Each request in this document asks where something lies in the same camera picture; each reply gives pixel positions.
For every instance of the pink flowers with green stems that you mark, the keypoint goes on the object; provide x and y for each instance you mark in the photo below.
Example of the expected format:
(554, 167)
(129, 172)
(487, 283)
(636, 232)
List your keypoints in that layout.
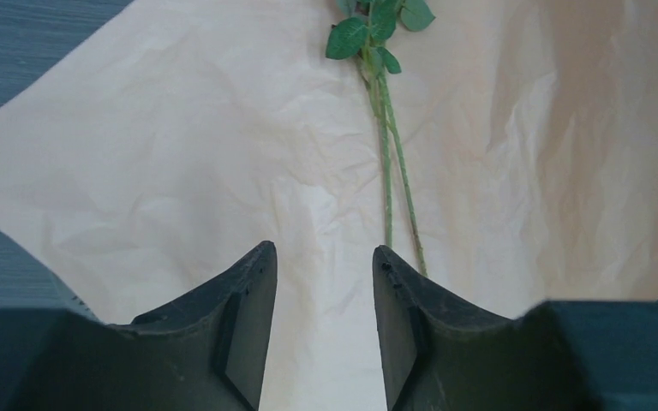
(361, 36)

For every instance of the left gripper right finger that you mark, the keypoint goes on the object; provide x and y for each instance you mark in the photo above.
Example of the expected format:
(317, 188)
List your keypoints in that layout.
(440, 352)

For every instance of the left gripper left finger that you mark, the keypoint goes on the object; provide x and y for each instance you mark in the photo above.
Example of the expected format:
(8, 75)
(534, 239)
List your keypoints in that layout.
(205, 350)

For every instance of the green orange flower bouquet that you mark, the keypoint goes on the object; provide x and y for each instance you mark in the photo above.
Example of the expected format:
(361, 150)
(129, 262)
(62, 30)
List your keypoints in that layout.
(147, 145)

